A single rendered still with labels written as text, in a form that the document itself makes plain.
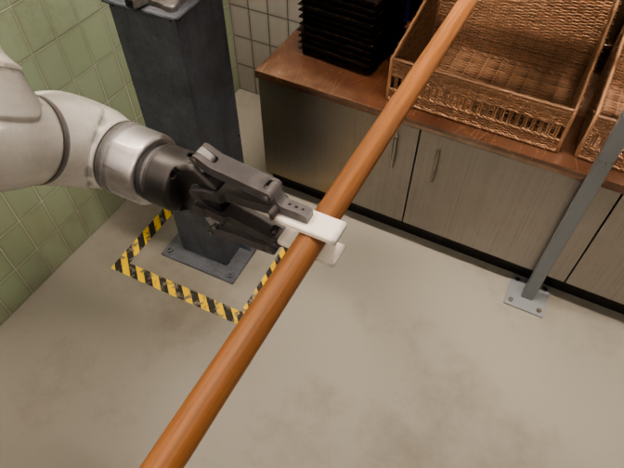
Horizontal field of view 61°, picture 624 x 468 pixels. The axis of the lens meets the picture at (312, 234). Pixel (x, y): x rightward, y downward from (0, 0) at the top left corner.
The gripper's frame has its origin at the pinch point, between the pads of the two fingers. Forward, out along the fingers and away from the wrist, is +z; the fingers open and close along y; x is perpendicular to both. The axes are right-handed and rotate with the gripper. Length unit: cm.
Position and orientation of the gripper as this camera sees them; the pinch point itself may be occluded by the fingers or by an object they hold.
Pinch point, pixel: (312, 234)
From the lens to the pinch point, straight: 57.2
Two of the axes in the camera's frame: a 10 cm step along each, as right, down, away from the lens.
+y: 0.0, 6.3, 7.8
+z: 8.9, 3.6, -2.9
